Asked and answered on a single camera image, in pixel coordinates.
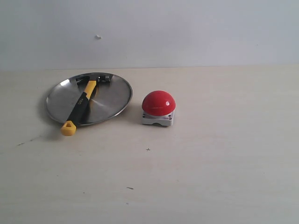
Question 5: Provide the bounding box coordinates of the red dome push button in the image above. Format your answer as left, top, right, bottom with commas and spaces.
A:
142, 91, 176, 126

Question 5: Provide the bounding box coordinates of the round steel plate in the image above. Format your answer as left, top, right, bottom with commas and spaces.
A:
45, 73, 133, 126

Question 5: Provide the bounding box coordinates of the yellow black claw hammer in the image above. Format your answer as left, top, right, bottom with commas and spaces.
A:
60, 72, 113, 136

